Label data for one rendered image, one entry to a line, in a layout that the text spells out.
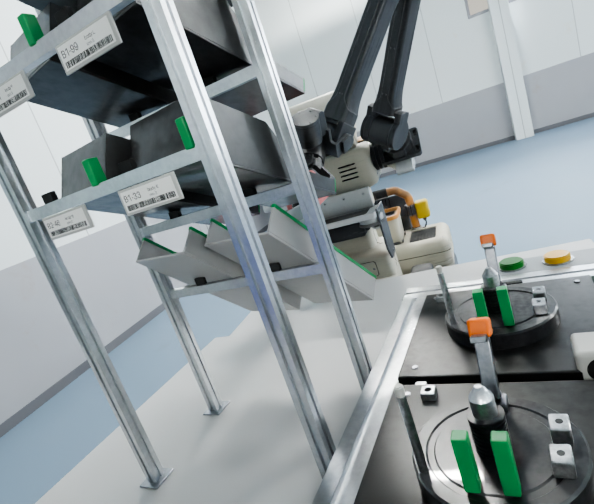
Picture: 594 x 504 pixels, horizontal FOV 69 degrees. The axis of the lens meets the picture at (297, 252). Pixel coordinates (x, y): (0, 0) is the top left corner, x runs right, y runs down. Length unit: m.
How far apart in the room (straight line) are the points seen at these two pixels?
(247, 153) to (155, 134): 0.11
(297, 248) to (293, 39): 9.61
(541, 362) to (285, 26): 9.88
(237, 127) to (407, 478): 0.42
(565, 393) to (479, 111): 9.19
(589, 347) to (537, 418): 0.12
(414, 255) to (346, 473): 1.20
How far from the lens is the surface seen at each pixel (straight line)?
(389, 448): 0.49
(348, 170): 1.31
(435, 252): 1.62
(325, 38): 9.96
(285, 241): 0.59
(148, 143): 0.58
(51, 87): 0.70
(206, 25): 0.59
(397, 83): 1.16
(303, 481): 0.66
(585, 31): 9.92
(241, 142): 0.56
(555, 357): 0.58
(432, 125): 9.61
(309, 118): 0.91
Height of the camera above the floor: 1.28
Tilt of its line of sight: 13 degrees down
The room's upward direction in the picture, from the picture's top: 19 degrees counter-clockwise
